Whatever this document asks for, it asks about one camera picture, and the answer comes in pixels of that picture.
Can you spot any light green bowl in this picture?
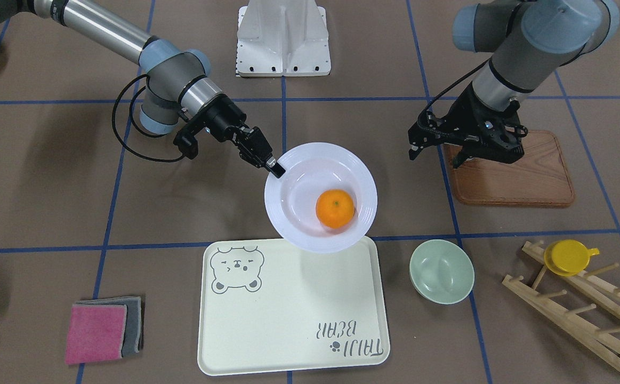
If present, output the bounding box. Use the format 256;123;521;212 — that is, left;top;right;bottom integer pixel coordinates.
409;239;476;305

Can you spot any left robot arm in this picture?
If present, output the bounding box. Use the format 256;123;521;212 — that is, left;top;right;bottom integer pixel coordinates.
444;1;620;168

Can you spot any wooden cup drying rack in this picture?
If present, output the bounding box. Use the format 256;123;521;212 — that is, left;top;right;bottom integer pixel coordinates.
502;241;620;374

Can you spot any black camera bracket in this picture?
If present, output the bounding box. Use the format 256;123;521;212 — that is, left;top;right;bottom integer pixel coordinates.
408;111;466;161
173;119;205;160

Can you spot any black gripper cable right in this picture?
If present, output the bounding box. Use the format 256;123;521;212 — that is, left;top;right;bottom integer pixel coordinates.
111;74;188;163

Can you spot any white round plate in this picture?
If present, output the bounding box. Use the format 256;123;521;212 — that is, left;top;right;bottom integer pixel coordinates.
264;142;378;253

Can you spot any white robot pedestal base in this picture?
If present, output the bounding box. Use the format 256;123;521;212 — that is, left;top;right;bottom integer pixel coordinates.
235;1;332;78

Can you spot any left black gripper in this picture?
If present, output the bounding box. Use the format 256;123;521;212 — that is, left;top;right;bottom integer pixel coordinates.
448;85;528;165

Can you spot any brown wooden board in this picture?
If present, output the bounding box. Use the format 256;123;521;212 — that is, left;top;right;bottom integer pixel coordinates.
449;130;576;207

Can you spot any yellow cup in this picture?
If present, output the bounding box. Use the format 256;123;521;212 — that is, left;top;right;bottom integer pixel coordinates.
543;239;600;277

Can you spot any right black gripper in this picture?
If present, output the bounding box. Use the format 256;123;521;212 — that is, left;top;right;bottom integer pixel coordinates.
203;95;286;178

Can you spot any cream bear tray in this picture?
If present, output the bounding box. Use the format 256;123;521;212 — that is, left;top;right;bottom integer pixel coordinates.
197;237;391;376

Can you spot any orange fruit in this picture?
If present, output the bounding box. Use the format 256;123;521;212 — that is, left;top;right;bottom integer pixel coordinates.
315;189;356;229

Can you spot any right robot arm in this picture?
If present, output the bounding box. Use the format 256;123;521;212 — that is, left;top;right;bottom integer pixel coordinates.
0;1;285;178

